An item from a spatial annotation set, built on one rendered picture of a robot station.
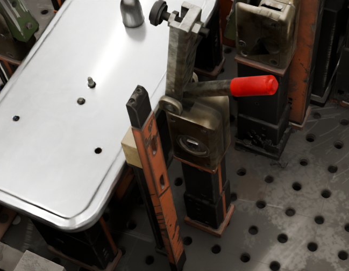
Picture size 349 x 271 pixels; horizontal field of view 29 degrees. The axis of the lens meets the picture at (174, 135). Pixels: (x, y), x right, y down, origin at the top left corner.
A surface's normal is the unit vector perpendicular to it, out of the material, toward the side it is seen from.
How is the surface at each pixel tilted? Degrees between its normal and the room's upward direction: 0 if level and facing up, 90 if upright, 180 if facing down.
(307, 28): 90
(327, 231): 0
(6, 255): 0
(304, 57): 90
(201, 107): 0
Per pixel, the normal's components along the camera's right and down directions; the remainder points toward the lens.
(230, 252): -0.09, -0.51
